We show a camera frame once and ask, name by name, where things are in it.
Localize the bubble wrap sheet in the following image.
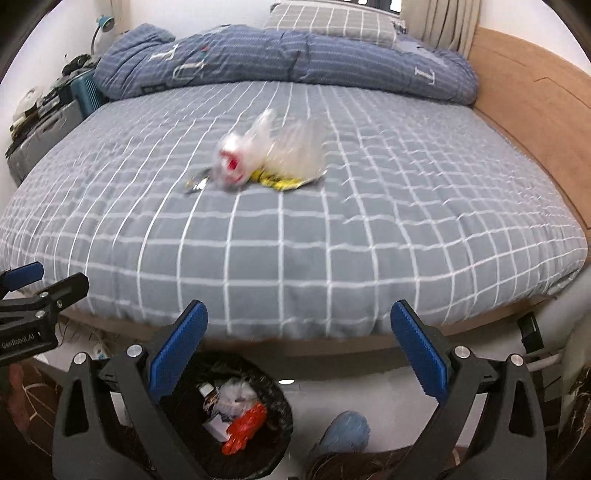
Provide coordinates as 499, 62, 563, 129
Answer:
263, 118, 327, 183

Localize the beige curtain right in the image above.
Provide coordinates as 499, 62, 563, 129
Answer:
401, 0, 481, 58

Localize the teal storage crate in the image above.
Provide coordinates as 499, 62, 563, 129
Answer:
69, 70, 107, 119

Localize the person's left hand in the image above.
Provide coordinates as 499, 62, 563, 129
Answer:
1, 362, 54, 446

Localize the wooden headboard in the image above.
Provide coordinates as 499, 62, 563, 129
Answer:
469, 27, 590, 233

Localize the yellow white snack wrapper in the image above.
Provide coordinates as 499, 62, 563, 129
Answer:
249, 169, 315, 192

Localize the teal desk lamp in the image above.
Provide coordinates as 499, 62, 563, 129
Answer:
90, 15, 115, 55

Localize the small foil wrapper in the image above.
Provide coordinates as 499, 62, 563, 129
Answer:
184, 167, 212, 195

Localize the red plastic bag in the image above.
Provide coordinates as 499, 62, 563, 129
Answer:
221, 402, 267, 456

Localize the blue striped folded duvet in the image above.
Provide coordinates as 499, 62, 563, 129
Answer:
93, 24, 478, 105

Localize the black trash bin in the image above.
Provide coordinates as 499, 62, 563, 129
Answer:
160, 351, 294, 479

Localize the grey checked pillow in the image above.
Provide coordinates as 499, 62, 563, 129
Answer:
263, 1, 400, 48

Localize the white helmet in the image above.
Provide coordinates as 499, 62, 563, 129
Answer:
12, 86, 43, 122

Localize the grey suitcase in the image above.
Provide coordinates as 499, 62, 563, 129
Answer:
7, 100, 83, 186

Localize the white plastic bag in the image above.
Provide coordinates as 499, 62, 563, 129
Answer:
215, 379, 259, 419

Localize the clear bag with red print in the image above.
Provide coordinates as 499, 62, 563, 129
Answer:
211, 109, 276, 189

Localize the dark framed window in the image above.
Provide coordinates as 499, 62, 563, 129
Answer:
352, 0, 403, 14

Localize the grey checked bed sheet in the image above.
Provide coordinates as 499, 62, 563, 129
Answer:
1, 82, 588, 340

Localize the blue slipper right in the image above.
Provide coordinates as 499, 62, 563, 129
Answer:
308, 411, 370, 460

